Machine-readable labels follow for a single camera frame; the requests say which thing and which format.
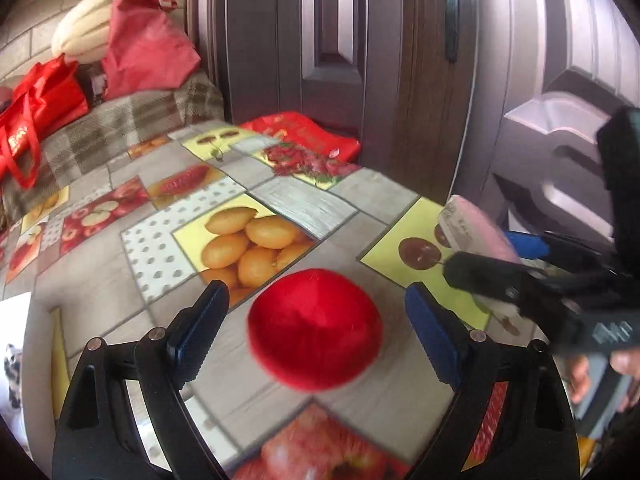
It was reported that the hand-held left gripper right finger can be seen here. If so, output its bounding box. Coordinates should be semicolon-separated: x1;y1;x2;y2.
404;281;581;480

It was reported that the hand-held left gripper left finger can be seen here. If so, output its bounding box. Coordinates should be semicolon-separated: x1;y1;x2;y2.
52;280;231;480

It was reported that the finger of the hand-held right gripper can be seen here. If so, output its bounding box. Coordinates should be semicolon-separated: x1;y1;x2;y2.
442;250;571;321
505;232;618;273

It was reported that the pink tissue pack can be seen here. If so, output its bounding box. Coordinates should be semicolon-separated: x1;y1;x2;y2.
437;196;523;266

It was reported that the red plush toy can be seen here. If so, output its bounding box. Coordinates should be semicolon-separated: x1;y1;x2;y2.
246;268;385;391

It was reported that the white cardboard box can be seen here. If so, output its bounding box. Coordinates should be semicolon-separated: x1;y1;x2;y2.
0;292;32;441

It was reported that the person's right hand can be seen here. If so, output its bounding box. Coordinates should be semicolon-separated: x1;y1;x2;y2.
567;347;640;413

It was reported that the fruit print tablecloth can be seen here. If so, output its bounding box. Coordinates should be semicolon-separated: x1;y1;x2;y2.
0;122;601;480

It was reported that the grey metal panelled door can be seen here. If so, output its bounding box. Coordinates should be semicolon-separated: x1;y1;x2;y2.
450;0;640;261

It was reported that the plaid sofa cover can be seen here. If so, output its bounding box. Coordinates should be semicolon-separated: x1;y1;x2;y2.
0;67;226;221

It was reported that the flat red printed bag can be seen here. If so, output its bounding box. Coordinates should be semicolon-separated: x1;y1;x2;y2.
240;111;361;163

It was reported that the dark brown panelled door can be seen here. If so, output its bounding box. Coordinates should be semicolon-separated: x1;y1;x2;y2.
187;0;481;206

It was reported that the dull red cloth bag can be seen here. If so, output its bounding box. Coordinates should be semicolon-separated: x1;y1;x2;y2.
100;0;202;101

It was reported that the cream ribbed cushion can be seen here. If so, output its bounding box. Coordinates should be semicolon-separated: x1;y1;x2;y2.
51;0;118;61

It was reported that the red tote bag with handles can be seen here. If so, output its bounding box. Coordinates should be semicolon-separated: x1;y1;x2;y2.
0;55;90;190

